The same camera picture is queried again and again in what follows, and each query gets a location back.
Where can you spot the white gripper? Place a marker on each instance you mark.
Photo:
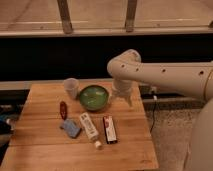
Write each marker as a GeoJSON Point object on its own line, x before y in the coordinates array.
{"type": "Point", "coordinates": [122, 89]}

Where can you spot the red pepper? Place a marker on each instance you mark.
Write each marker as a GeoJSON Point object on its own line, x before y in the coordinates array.
{"type": "Point", "coordinates": [63, 110]}

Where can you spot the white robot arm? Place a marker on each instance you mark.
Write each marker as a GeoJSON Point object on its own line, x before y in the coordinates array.
{"type": "Point", "coordinates": [189, 79]}

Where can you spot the green ceramic bowl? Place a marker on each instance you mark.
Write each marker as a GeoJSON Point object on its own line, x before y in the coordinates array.
{"type": "Point", "coordinates": [93, 97]}

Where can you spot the black and red box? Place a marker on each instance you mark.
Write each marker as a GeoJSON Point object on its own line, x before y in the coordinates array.
{"type": "Point", "coordinates": [110, 132]}

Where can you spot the white tube with cap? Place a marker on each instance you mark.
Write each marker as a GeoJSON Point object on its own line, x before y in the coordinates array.
{"type": "Point", "coordinates": [90, 129]}

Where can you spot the translucent plastic cup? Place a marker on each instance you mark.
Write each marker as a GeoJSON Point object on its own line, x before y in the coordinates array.
{"type": "Point", "coordinates": [71, 86]}

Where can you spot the blue sponge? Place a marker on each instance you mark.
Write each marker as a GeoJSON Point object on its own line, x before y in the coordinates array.
{"type": "Point", "coordinates": [70, 128]}

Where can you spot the right metal post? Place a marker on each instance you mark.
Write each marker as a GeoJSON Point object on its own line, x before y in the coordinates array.
{"type": "Point", "coordinates": [130, 15]}

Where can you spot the metal post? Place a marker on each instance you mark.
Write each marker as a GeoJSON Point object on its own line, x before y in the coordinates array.
{"type": "Point", "coordinates": [130, 15]}
{"type": "Point", "coordinates": [65, 16]}

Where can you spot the left metal post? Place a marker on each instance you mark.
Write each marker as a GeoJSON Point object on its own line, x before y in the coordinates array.
{"type": "Point", "coordinates": [65, 16]}

